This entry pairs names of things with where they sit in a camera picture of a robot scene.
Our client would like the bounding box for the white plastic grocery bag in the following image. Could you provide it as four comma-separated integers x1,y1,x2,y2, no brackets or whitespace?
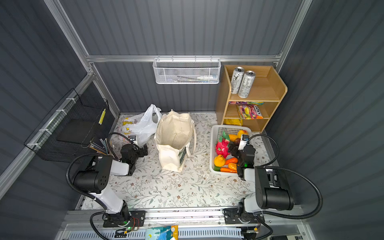
121,104,162,147

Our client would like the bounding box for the colourful fruit candy bag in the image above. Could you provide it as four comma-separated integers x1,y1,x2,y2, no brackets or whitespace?
237,105,264,120

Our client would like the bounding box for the cream canvas tote bag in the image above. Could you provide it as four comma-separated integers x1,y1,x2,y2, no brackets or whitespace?
154,111,197,173

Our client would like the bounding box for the silver drink can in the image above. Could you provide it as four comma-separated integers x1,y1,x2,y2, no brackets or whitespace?
238,71,256,99
231,66,245,94

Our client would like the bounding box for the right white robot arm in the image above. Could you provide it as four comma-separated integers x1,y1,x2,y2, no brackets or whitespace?
229,144,324,220

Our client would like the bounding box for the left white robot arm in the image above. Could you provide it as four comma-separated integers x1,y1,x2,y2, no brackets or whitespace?
66,144,148,226

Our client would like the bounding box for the orange carrot toy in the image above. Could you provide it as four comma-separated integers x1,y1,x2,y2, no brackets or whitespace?
220,168,237,173

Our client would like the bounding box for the cup of coloured pencils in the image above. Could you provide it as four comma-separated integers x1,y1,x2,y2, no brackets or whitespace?
88,139,111,155

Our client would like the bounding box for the yellow peach toy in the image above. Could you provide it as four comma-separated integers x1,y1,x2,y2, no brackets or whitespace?
237,130,248,139

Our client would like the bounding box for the pink dragon fruit toy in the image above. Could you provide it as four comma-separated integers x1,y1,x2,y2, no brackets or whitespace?
215,131,230,158

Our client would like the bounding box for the yellow bell pepper toy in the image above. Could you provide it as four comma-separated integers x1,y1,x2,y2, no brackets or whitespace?
214,155,226,168

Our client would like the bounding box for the yellow snack packet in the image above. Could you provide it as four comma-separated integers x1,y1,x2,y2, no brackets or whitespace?
223,119,243,126

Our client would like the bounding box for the white plastic fruit basket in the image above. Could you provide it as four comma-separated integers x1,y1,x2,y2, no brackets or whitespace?
210,125,257,182

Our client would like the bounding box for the floral table mat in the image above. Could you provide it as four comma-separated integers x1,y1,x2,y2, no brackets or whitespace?
80,112,272,210

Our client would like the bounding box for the wooden shelf unit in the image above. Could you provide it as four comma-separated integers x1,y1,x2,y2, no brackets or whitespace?
216,65,288,133

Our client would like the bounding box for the teal printed booklet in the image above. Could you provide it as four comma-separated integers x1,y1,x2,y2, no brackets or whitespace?
145,226,179,240

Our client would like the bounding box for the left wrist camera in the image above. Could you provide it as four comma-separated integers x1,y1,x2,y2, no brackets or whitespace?
129,135,138,145

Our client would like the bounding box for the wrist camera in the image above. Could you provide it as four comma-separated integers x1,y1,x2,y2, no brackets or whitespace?
129,135,138,145
238,135,250,151

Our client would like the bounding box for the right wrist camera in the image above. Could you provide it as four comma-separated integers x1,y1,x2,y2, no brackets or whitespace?
238,135,250,151

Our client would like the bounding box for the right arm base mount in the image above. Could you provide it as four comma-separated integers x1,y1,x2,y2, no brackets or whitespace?
222,208,265,225

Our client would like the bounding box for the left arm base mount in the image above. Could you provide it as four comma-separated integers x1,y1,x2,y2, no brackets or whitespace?
103,211,146,229

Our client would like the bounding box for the black wire wall basket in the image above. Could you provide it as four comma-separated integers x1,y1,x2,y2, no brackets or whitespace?
24,86,114,163

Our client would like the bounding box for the white wire wall basket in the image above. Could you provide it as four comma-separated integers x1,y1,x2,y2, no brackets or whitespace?
153,58,222,85

